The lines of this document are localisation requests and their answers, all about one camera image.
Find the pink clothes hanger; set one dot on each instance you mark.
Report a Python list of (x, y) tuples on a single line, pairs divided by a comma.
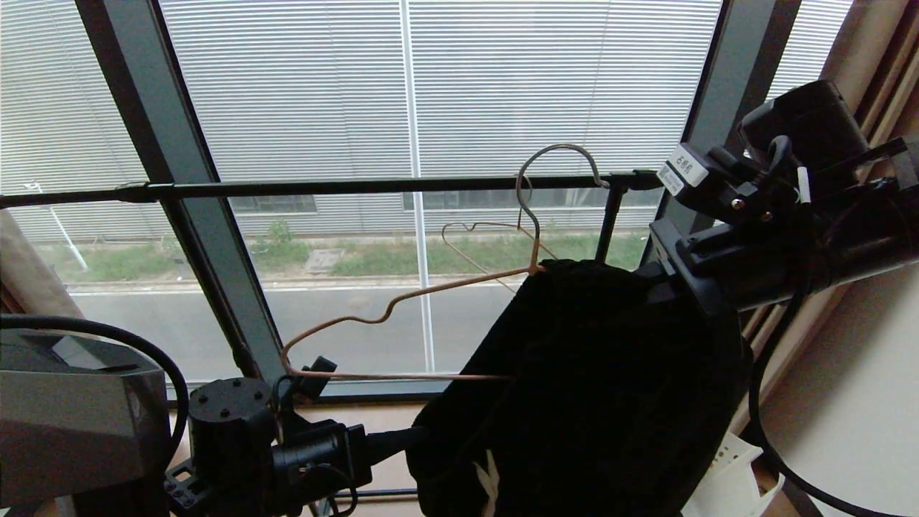
[(533, 230), (459, 248)]

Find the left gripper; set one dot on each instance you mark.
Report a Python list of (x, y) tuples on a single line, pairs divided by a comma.
[(323, 459)]

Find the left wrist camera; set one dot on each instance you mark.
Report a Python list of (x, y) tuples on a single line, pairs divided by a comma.
[(316, 375)]

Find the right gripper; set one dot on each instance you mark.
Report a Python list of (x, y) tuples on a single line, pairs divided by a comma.
[(747, 266)]

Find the black garment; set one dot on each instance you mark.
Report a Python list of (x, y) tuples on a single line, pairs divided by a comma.
[(589, 388)]

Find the white laundry basket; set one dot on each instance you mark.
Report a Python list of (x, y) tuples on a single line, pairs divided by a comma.
[(732, 481)]

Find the black clothes rack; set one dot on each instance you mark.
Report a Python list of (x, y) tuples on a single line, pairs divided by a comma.
[(359, 188)]

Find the window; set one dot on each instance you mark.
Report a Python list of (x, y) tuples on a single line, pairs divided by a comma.
[(151, 108)]

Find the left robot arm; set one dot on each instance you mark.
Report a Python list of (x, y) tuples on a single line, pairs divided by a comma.
[(79, 424)]

